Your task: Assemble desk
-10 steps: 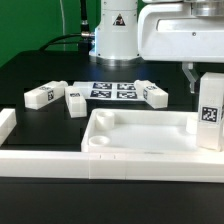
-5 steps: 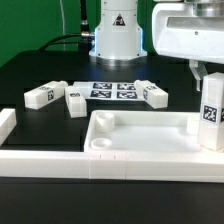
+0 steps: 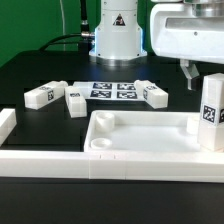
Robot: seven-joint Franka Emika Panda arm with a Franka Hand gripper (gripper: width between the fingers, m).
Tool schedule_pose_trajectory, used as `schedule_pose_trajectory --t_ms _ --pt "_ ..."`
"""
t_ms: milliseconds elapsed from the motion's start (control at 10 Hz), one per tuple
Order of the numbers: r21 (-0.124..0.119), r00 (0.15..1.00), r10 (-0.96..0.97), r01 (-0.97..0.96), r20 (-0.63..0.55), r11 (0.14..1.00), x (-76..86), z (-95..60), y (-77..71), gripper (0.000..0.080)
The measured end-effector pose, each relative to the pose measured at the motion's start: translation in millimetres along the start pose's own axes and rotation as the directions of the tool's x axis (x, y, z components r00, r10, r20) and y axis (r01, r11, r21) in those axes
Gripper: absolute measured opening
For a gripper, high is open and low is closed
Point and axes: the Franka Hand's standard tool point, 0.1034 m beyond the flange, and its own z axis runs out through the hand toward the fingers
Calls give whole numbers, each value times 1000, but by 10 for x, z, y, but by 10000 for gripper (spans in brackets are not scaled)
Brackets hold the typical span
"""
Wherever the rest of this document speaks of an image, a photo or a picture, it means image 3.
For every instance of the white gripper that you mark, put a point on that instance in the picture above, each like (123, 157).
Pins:
(188, 30)

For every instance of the white desk top tray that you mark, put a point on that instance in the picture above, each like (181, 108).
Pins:
(143, 131)

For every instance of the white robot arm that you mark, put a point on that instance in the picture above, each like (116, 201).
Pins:
(118, 37)

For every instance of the marker tag sheet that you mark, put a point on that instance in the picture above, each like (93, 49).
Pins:
(107, 90)

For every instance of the white left fence block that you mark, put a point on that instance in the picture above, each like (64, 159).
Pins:
(7, 123)

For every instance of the white front fence bar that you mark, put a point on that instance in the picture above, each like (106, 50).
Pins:
(196, 167)

